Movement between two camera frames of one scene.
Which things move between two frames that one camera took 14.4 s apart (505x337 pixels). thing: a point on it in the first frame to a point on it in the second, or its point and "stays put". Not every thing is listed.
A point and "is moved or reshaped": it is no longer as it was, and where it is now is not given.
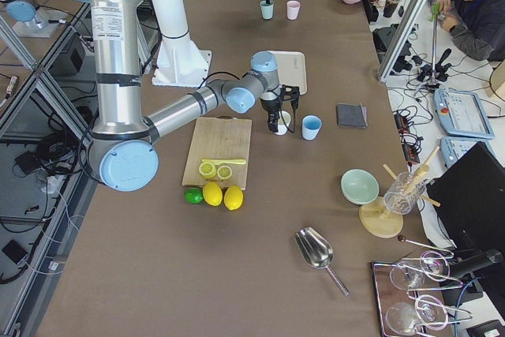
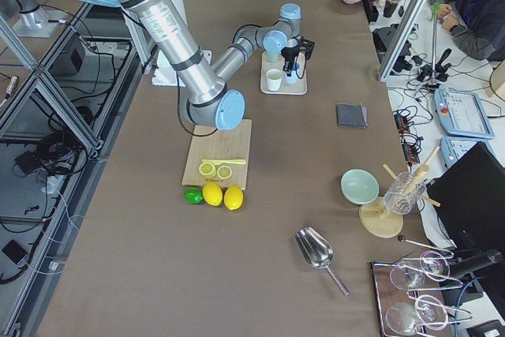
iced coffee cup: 391,1 stays put
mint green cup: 267,9 is moved or reshaped
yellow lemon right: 233,197 stays put
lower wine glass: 404,319 stays put
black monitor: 472,196 stays put
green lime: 193,196 stays put
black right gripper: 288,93 to 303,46
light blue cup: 311,125 to 293,77
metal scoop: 317,252 stays put
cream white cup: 282,125 is moved or reshaped
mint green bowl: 359,186 stays put
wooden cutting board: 219,137 stays put
